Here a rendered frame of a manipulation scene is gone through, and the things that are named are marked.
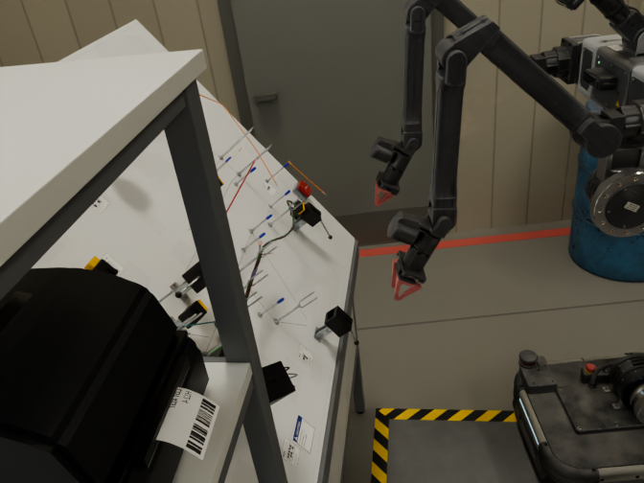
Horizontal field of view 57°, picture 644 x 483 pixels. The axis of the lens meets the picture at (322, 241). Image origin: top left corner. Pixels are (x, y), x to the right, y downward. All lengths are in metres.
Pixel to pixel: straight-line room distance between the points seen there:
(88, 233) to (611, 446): 1.82
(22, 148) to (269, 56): 2.85
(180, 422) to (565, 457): 1.78
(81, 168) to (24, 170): 0.03
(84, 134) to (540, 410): 2.12
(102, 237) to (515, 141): 2.78
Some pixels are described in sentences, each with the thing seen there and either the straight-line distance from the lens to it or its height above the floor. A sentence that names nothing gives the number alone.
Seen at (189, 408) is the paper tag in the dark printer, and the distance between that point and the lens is 0.65.
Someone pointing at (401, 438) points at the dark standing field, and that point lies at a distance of 2.58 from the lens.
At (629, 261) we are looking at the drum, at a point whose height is 0.14.
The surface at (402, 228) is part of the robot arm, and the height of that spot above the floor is 1.25.
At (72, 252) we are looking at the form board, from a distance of 1.23.
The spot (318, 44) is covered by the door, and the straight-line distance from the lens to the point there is 3.24.
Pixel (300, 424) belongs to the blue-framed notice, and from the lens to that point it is 1.42.
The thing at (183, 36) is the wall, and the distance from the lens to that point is 3.35.
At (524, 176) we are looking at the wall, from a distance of 3.77.
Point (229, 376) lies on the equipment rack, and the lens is 0.78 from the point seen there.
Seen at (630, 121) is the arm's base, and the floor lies 1.46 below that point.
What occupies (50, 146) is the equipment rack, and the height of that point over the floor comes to 1.85.
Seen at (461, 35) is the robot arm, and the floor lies 1.68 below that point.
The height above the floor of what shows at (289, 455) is 0.94.
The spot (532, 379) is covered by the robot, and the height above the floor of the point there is 0.28.
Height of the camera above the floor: 1.98
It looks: 31 degrees down
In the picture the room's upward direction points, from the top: 8 degrees counter-clockwise
